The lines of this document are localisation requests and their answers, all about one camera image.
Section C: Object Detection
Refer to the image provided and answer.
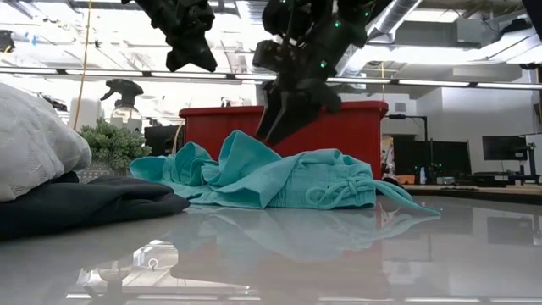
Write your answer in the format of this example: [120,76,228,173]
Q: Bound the grey ceiling air unit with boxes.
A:
[393,19,496,47]

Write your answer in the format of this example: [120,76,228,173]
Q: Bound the long ceiling light strip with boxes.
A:
[0,66,542,91]

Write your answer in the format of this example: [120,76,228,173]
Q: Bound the black hanging ceiling lamp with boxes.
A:
[0,29,16,54]

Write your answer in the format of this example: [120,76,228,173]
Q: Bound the black equipment block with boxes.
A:
[143,125,183,157]

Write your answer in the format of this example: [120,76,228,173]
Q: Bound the black computer monitor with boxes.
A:
[481,135,537,162]

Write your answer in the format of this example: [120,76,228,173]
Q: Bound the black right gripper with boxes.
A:
[256,20,368,147]

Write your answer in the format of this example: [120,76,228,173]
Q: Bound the black t-shirt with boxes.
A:
[0,171,191,241]

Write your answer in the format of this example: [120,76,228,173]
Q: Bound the red plastic laundry bin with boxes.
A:
[178,100,390,181]

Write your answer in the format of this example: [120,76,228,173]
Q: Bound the black display panel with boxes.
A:
[393,139,471,183]

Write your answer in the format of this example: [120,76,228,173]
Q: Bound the silver ventilation duct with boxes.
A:
[338,0,424,77]

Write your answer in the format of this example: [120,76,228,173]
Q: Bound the white lace garment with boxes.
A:
[0,82,92,202]

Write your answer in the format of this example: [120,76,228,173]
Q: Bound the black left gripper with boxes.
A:
[163,0,219,73]

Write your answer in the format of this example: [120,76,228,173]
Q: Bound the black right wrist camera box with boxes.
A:
[252,40,297,75]

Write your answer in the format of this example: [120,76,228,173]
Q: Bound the grey spray bottle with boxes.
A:
[100,79,145,133]

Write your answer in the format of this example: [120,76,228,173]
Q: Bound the green artificial plant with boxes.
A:
[71,118,152,183]

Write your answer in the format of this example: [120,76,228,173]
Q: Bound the teal garment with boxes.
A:
[129,129,441,216]

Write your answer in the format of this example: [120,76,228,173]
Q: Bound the yellow hanging cord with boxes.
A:
[71,0,93,130]

